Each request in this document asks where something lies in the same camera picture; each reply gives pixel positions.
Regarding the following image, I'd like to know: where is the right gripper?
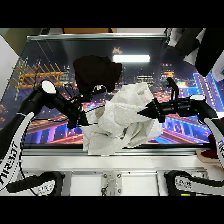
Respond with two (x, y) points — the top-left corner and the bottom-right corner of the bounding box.
(153, 97), (180, 124)

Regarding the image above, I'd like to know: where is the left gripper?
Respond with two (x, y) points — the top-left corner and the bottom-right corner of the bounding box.
(65, 99), (91, 130)

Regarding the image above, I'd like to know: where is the pale grey garment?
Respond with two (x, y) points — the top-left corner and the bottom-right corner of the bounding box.
(81, 82), (165, 156)

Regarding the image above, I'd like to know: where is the dark brown garment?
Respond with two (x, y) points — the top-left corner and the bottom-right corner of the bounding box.
(72, 54), (123, 96)

